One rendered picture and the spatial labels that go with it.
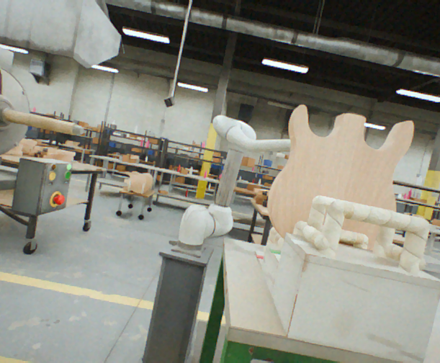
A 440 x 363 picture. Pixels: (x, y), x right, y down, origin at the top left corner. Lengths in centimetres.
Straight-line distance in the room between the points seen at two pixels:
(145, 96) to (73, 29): 1209
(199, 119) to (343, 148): 1133
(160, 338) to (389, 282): 132
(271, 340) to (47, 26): 77
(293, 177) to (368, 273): 28
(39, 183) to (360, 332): 104
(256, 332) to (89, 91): 1356
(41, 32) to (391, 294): 87
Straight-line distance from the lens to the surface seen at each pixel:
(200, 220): 136
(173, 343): 163
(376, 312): 59
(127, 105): 1287
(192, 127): 1189
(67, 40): 63
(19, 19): 70
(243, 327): 54
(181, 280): 143
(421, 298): 63
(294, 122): 68
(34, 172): 106
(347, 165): 73
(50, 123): 78
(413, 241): 60
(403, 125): 82
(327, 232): 51
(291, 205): 68
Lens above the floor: 123
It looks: 3 degrees down
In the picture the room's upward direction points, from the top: 12 degrees clockwise
